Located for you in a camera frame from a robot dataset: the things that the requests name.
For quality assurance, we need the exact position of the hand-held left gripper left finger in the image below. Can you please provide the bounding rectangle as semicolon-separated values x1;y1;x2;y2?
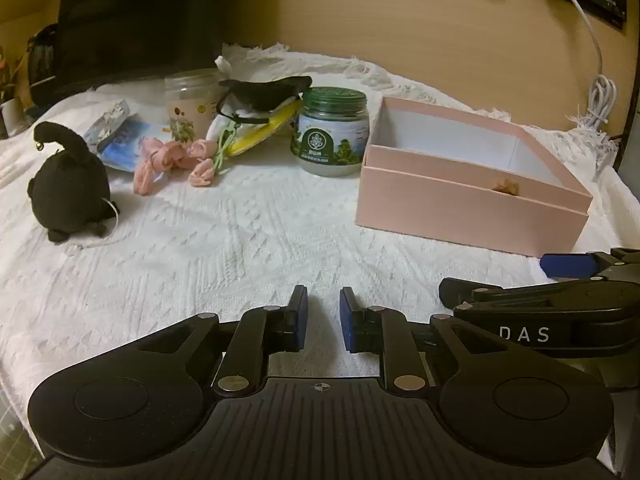
125;285;309;399

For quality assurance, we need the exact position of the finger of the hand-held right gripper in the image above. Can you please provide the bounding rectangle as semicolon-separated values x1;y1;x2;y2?
438;276;608;318
539;247;640;281

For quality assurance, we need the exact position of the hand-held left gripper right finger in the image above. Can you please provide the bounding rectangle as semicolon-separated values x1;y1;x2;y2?
338;286;507;402

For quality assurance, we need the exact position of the pink cardboard box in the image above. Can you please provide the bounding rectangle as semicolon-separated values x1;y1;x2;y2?
354;96;594;259

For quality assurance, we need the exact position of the pink fabric tulip bouquet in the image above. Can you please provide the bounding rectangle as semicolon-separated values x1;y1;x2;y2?
132;130;237;197

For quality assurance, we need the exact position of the black plush cat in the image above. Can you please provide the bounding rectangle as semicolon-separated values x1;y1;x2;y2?
27;121;121;246

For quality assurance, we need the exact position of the white knitted blanket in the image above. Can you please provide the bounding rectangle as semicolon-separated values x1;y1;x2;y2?
0;42;640;466

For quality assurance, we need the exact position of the green lid jar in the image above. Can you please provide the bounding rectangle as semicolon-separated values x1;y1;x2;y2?
291;86;370;177

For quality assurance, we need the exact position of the white cloth item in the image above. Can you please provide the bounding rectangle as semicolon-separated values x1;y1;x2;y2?
206;55;301;145

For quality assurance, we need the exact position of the clear flower print jar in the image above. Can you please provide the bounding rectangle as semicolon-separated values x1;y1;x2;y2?
164;68;224;144

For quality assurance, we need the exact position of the blue and white packet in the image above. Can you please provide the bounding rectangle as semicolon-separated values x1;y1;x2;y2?
97;115;169;174

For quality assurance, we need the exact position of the silver foil packet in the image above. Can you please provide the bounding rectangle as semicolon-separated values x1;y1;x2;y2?
82;100;132;154

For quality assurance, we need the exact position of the green cutting mat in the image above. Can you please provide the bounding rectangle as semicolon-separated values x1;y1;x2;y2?
0;375;37;480

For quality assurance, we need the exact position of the black monitor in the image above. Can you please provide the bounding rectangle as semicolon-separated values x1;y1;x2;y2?
52;0;227;92

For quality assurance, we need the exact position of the plant in white pot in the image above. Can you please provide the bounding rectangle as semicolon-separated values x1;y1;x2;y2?
0;45;27;139

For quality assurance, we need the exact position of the black bag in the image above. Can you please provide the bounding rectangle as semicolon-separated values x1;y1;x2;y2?
25;23;59;106

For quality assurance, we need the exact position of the white power cable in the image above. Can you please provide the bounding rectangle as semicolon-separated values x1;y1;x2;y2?
549;0;619;132

